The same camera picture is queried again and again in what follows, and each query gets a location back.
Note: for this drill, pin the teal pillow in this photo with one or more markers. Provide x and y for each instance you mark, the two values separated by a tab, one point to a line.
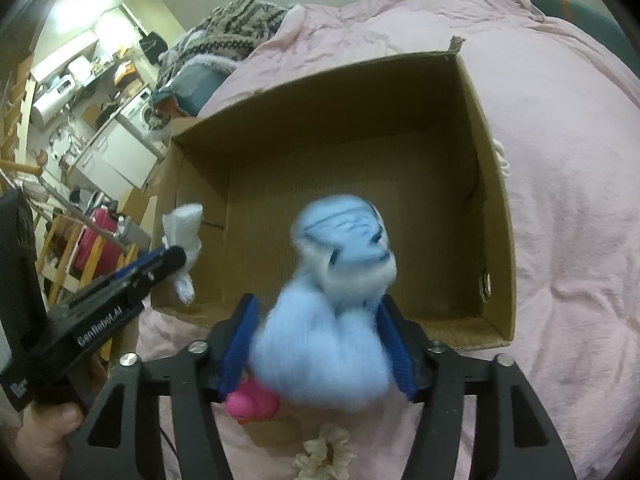
565	7

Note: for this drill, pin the light blue plush toy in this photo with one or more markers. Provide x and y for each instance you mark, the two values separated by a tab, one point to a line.
334	305

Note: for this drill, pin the white fluffy cloth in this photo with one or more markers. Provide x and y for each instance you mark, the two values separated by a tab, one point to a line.
183	240

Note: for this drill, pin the cream scrunchie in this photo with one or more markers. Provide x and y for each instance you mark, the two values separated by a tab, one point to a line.
325	452

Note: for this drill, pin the white washing machine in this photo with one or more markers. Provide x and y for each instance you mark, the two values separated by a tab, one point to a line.
142	110

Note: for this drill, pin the patterned knit sweater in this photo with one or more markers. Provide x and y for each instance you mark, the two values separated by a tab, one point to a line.
220	35

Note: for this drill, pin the white kitchen cabinet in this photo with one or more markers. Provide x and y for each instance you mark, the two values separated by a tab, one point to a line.
115	152

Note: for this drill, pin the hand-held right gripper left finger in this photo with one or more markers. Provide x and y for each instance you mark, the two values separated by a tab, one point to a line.
239	345

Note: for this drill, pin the pink plush toy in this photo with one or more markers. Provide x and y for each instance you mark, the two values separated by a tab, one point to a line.
250	402

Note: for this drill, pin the pink blanket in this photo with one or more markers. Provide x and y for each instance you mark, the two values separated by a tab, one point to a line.
560	200

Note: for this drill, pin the cardboard box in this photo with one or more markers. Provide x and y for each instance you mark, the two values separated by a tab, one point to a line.
350	195

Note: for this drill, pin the red suitcase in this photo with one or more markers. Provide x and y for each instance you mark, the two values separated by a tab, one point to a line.
97	240

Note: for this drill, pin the person's left hand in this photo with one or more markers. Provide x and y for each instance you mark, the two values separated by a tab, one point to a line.
42	435

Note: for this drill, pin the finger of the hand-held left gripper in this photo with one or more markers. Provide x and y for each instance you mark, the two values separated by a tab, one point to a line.
150	266

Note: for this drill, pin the wooden chair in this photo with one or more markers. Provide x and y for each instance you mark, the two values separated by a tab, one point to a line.
75	260

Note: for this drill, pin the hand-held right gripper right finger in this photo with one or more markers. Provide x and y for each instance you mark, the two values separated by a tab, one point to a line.
396	345

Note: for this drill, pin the grey blue cloth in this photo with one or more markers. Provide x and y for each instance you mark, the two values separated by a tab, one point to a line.
192	85

